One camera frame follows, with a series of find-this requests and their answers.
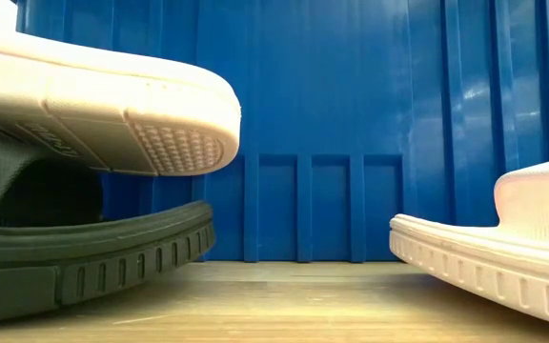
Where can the blue plastic bin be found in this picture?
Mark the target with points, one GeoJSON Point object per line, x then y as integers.
{"type": "Point", "coordinates": [331, 95]}

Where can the black slide sandal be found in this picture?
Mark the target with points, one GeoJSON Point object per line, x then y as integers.
{"type": "Point", "coordinates": [88, 252]}

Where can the pink slide sandal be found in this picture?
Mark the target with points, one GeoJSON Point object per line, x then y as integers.
{"type": "Point", "coordinates": [88, 95]}
{"type": "Point", "coordinates": [508, 257]}

